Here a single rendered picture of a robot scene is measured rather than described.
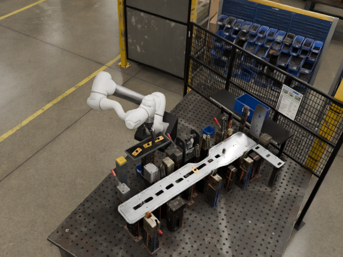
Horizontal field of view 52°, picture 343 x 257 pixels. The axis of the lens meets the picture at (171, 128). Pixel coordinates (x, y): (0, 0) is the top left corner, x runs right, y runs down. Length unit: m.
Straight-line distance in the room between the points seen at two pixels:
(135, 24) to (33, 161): 2.49
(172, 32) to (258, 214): 3.00
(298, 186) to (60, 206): 2.42
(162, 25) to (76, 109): 1.70
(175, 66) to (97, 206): 2.94
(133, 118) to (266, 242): 1.44
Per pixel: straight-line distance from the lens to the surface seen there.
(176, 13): 4.98
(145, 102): 2.50
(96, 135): 4.66
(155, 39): 5.34
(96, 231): 2.91
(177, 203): 2.63
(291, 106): 3.29
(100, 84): 2.92
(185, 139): 2.87
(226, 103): 3.55
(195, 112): 3.90
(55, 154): 4.51
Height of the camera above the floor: 3.15
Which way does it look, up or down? 42 degrees down
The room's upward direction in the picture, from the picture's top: 4 degrees clockwise
